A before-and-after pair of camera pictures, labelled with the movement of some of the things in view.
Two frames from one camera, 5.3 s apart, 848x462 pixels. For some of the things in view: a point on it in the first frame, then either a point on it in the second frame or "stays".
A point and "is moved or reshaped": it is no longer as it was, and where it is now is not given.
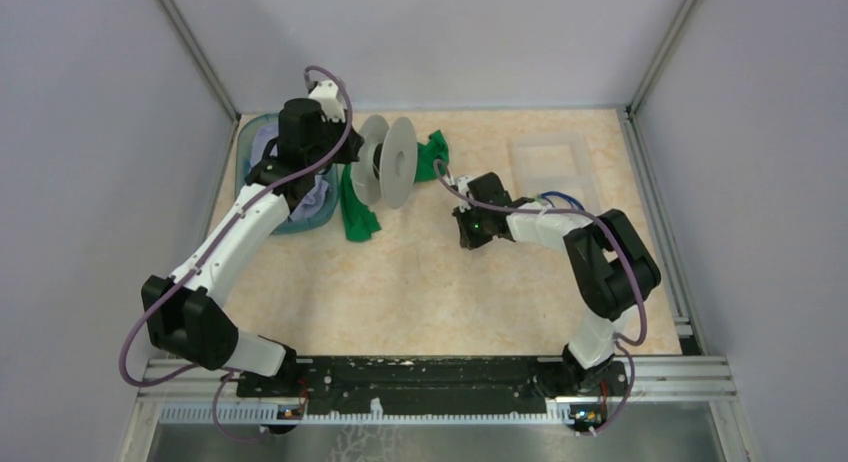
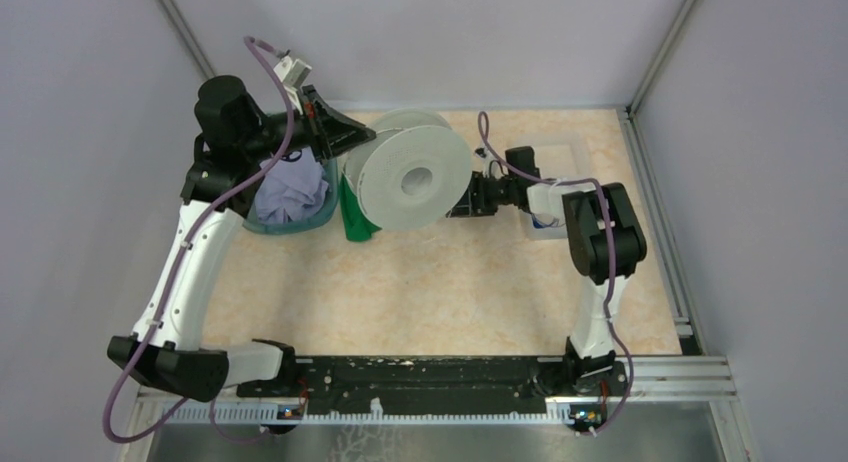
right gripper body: x=474 y=229 to x=491 y=194
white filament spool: x=386 y=167 is moved or reshaped
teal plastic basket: x=314 y=223 stays
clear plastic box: x=549 y=164 stays
